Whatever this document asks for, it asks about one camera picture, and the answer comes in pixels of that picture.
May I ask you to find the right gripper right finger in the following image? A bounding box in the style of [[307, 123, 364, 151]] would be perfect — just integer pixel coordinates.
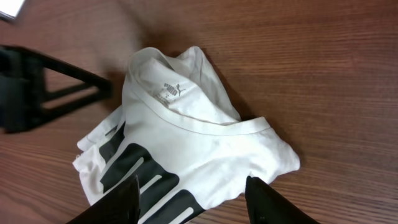
[[244, 176, 319, 224]]

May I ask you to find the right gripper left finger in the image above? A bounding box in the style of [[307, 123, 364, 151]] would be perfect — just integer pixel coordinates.
[[67, 176, 140, 224]]

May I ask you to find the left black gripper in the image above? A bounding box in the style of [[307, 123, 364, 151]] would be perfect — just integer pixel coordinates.
[[1, 46, 113, 133]]

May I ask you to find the white t-shirt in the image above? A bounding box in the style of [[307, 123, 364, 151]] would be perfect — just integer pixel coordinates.
[[73, 46, 300, 223]]

